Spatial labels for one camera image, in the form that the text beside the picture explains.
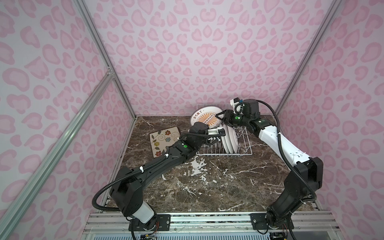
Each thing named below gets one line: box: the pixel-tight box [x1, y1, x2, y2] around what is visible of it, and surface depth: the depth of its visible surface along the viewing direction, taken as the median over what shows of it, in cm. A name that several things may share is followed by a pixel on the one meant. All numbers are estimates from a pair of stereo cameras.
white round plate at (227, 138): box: [223, 124, 233, 154], surface depth 88 cm
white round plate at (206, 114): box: [190, 105, 224, 129], surface depth 86 cm
